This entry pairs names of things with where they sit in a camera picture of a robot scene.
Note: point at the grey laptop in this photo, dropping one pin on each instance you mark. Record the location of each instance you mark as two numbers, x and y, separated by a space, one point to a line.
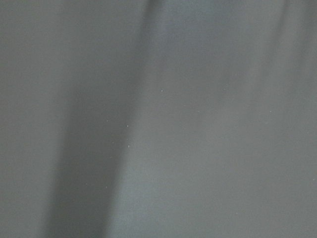
158 118

